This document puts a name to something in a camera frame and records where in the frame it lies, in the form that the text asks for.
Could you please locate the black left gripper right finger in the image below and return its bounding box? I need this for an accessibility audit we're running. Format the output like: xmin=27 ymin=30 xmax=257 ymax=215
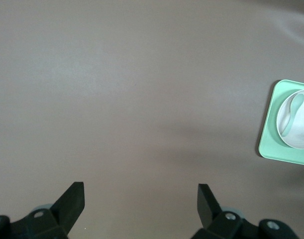
xmin=191 ymin=183 xmax=297 ymax=239

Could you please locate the grey-green plastic spoon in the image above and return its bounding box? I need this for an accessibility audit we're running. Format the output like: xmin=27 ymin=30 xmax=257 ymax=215
xmin=281 ymin=93 xmax=304 ymax=137

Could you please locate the brown table mat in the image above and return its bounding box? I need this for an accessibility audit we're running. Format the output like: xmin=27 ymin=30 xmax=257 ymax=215
xmin=0 ymin=0 xmax=304 ymax=239

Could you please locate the beige round plate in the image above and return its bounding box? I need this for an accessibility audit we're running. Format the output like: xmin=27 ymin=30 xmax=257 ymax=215
xmin=276 ymin=89 xmax=304 ymax=150

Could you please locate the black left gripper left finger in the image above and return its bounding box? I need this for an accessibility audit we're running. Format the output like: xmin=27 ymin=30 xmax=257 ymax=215
xmin=0 ymin=181 xmax=86 ymax=239

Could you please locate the light green rectangular tray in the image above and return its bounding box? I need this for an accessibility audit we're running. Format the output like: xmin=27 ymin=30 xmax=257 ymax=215
xmin=257 ymin=79 xmax=304 ymax=167

